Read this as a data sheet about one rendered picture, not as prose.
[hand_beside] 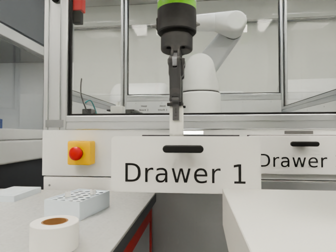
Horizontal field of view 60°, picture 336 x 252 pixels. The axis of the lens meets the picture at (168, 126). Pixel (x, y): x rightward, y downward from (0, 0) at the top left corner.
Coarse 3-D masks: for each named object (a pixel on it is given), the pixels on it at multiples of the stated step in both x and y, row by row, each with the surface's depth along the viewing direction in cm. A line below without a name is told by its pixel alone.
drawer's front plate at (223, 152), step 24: (120, 144) 58; (144, 144) 57; (168, 144) 57; (192, 144) 56; (216, 144) 56; (240, 144) 55; (120, 168) 58; (144, 168) 57; (168, 168) 57; (192, 168) 56; (216, 168) 56; (168, 192) 57; (192, 192) 56; (216, 192) 55
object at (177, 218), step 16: (48, 176) 93; (64, 176) 92; (80, 176) 92; (96, 176) 92; (160, 192) 88; (160, 208) 88; (176, 208) 88; (192, 208) 87; (208, 208) 87; (160, 224) 88; (176, 224) 88; (192, 224) 87; (208, 224) 86; (160, 240) 88; (176, 240) 87; (192, 240) 87; (208, 240) 86; (224, 240) 86
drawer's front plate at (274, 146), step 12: (264, 144) 84; (276, 144) 83; (288, 144) 83; (324, 144) 82; (264, 156) 84; (276, 156) 83; (288, 156) 83; (300, 156) 82; (312, 156) 82; (324, 156) 82; (264, 168) 83; (276, 168) 83; (288, 168) 83; (300, 168) 82; (312, 168) 82; (324, 168) 82
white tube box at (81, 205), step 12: (72, 192) 68; (84, 192) 68; (96, 192) 68; (108, 192) 69; (48, 204) 60; (60, 204) 59; (72, 204) 58; (84, 204) 59; (96, 204) 64; (108, 204) 69; (84, 216) 59
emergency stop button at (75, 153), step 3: (72, 147) 85; (75, 147) 84; (78, 147) 85; (69, 150) 85; (72, 150) 84; (75, 150) 84; (78, 150) 84; (81, 150) 85; (69, 153) 84; (72, 153) 84; (75, 153) 84; (78, 153) 84; (81, 153) 84; (69, 156) 85; (72, 156) 84; (75, 156) 84; (78, 156) 84; (81, 156) 85; (72, 159) 85; (75, 159) 84; (78, 159) 85
